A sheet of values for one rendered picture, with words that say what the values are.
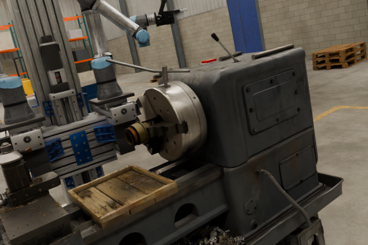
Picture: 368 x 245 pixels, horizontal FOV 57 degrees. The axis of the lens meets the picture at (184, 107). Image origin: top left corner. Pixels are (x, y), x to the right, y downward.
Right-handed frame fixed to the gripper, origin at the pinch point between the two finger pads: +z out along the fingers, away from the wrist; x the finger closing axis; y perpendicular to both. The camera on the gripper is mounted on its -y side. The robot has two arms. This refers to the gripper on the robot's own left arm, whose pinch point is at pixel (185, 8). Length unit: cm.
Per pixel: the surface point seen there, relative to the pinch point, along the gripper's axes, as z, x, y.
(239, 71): 3, 89, 23
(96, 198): -62, 100, 57
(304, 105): 37, 73, 50
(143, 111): -38, 85, 32
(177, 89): -23, 88, 25
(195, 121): -19, 96, 37
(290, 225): 12, 103, 89
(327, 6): 589, -831, 121
